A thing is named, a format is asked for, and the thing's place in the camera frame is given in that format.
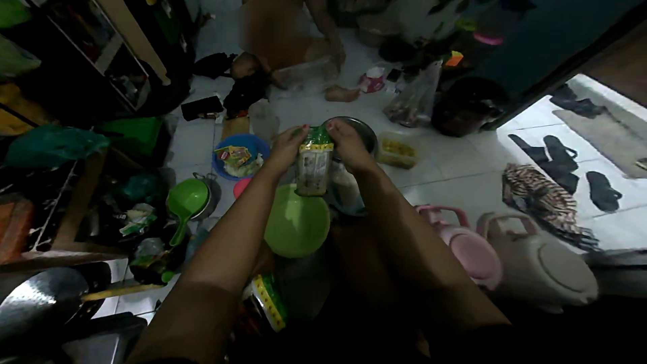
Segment person's right hand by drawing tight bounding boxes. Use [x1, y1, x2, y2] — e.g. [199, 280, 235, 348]
[326, 118, 377, 175]

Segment green yellow white packet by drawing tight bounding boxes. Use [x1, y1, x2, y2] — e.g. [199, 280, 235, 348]
[243, 273, 288, 333]

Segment orange brick-like block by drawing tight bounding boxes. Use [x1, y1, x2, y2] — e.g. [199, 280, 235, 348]
[0, 195, 35, 264]

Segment round metal bowl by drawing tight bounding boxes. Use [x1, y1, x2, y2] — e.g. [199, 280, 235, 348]
[322, 116, 378, 161]

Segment person's right forearm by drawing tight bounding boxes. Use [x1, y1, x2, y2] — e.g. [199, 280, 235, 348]
[351, 161, 511, 337]

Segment dark shelf cabinet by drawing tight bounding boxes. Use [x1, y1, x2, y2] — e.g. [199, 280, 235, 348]
[30, 0, 172, 113]

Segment dark sandal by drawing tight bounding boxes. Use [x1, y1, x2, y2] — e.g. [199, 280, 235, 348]
[543, 134, 579, 195]
[586, 171, 623, 213]

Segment pink lidded water jug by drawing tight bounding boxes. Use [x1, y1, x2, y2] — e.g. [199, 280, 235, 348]
[414, 204, 503, 291]

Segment black cloth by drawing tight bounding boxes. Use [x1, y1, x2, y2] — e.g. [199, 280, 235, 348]
[223, 71, 273, 119]

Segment person's legs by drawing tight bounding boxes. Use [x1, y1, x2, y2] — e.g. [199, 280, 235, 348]
[253, 217, 440, 362]

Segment metal pot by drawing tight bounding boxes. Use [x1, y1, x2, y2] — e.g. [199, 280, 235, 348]
[188, 173, 221, 221]

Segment animal striped cloth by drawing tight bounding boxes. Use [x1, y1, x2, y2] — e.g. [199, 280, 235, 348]
[502, 163, 601, 252]

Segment clear bag with white contents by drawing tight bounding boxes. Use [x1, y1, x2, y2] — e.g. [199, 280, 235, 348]
[329, 161, 367, 217]

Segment green plastic box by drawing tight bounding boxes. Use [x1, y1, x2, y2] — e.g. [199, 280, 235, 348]
[96, 117, 172, 165]

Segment beige lidded water jug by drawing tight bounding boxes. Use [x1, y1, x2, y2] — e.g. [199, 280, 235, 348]
[476, 212, 599, 314]

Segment person's left hand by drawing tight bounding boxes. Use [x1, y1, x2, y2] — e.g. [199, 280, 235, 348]
[265, 124, 310, 181]

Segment white green crumpled packet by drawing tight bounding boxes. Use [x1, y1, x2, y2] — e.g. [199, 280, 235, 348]
[119, 203, 158, 237]

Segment green and clear noodle packet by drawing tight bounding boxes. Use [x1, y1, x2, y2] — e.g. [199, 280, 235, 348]
[296, 126, 335, 197]

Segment person's left forearm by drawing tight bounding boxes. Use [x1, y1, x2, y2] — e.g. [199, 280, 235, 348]
[126, 164, 280, 364]

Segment clear plastic bag with contents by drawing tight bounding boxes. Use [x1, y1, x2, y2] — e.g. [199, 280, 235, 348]
[382, 62, 442, 128]

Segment white plastic bag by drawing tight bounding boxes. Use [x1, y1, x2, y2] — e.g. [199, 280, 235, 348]
[270, 57, 340, 99]

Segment light green plastic basin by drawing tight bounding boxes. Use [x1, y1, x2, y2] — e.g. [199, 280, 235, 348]
[264, 183, 331, 259]

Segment black rectangular pouch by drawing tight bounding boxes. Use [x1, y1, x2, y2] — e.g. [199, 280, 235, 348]
[181, 95, 224, 122]

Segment black round bin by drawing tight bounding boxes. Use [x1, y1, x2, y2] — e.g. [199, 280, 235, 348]
[432, 77, 509, 138]

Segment green plastic dipper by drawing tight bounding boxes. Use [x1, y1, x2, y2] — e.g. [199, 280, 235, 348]
[167, 178, 209, 247]

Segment clear container with yellow food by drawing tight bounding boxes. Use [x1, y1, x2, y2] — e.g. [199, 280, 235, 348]
[376, 132, 418, 170]

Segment pink and white packet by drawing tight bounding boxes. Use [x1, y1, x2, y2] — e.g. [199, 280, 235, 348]
[358, 67, 386, 94]

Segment brown wooden board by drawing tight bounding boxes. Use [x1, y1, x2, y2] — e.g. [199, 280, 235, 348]
[220, 116, 251, 142]

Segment teal plastic bag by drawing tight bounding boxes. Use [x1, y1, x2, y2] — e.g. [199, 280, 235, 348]
[5, 124, 110, 169]

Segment wooden rack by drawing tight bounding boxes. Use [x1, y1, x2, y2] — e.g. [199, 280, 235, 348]
[0, 142, 129, 273]

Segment small red yellow packet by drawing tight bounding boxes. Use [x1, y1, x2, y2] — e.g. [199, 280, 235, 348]
[215, 146, 252, 168]

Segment metal wok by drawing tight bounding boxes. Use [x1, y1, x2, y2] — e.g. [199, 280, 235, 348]
[0, 261, 112, 344]

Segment wooden handled ladle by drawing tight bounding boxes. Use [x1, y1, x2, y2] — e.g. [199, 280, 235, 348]
[81, 283, 165, 302]

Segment clear plastic container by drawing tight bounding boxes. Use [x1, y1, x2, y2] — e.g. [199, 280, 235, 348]
[248, 98, 280, 138]

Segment blue plastic basin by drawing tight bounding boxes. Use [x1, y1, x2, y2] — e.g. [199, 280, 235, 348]
[212, 134, 271, 181]

